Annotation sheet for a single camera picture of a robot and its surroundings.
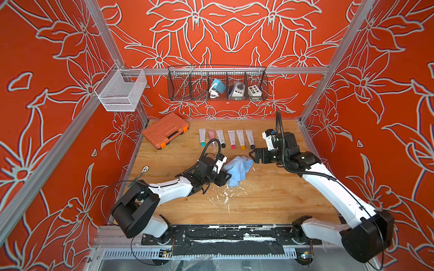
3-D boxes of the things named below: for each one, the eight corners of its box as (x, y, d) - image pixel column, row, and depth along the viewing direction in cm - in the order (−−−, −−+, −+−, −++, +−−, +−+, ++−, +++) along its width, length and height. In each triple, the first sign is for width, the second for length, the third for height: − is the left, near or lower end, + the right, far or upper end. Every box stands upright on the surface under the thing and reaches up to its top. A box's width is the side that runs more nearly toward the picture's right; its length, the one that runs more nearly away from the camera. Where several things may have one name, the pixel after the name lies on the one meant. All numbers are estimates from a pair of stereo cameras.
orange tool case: (144, 136, 113) (142, 131, 109) (173, 117, 124) (172, 111, 121) (160, 150, 105) (158, 146, 101) (189, 128, 117) (189, 123, 113)
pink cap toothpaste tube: (228, 149, 105) (228, 147, 104) (227, 132, 114) (227, 130, 112) (236, 149, 105) (236, 147, 103) (234, 132, 114) (234, 130, 112)
